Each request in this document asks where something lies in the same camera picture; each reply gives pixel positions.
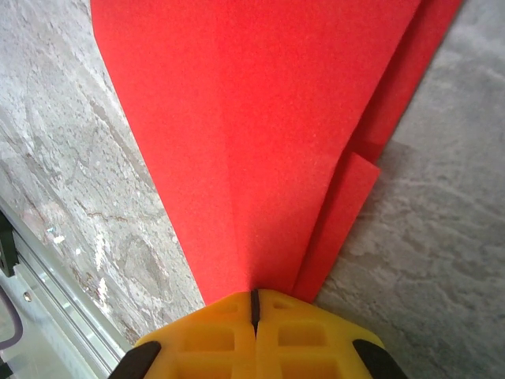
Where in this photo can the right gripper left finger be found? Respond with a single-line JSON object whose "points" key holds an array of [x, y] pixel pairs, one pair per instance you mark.
{"points": [[205, 343]]}

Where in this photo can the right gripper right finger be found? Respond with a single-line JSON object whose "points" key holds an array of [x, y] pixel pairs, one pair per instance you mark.
{"points": [[307, 343]]}

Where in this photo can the red square cloth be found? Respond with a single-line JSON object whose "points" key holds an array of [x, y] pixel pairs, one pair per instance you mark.
{"points": [[256, 118]]}

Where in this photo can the long aluminium mounting rail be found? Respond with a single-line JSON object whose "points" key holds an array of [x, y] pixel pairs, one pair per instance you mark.
{"points": [[59, 308]]}

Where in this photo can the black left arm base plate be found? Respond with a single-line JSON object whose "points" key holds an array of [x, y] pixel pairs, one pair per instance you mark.
{"points": [[7, 248]]}

